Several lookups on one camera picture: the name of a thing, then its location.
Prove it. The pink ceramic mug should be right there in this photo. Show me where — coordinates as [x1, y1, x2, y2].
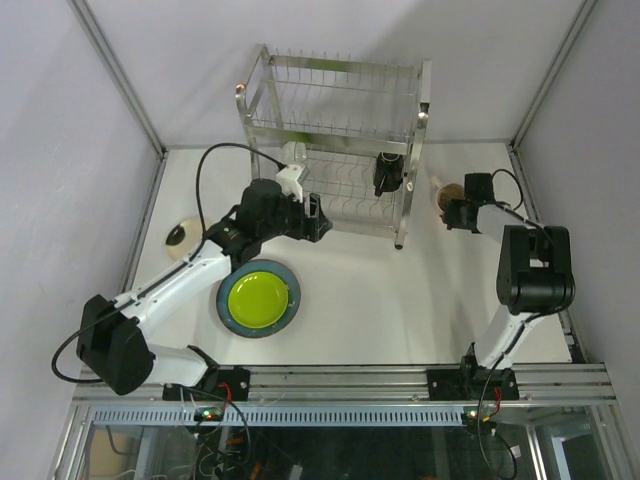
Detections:
[430, 175, 466, 222]

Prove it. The teal patterned white bowl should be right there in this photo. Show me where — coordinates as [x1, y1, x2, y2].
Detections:
[279, 142, 307, 165]

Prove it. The black mug cream inside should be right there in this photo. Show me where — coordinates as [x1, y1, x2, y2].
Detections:
[373, 152, 404, 197]

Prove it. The lime green plate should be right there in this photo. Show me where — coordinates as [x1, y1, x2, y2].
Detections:
[227, 271, 289, 329]

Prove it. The stainless steel dish rack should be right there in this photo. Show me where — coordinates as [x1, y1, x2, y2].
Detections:
[235, 44, 433, 249]

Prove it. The cream plate with floral print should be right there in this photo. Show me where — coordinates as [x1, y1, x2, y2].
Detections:
[164, 218, 203, 261]

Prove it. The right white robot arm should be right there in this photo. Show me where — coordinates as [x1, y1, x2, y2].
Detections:
[428, 173, 576, 400]

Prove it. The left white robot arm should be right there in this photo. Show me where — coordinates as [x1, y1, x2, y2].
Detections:
[76, 179, 332, 395]

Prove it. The blue glazed ceramic plate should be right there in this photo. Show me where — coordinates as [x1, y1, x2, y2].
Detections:
[214, 259, 302, 339]

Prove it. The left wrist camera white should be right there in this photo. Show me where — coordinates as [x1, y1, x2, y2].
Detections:
[275, 163, 308, 203]

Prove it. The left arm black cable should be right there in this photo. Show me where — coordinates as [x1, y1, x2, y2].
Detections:
[194, 143, 289, 236]

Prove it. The aluminium frame post right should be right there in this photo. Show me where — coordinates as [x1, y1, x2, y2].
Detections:
[510, 0, 599, 150]

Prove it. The aluminium frame post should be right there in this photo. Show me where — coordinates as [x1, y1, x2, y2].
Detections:
[67, 0, 166, 159]
[510, 0, 599, 150]

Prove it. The aluminium front rail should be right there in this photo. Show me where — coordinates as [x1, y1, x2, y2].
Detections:
[72, 363, 619, 407]

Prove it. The perforated cable tray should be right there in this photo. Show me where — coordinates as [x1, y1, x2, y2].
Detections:
[92, 405, 465, 427]

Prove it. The aluminium frame post left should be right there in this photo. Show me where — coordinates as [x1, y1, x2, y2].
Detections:
[67, 0, 166, 159]

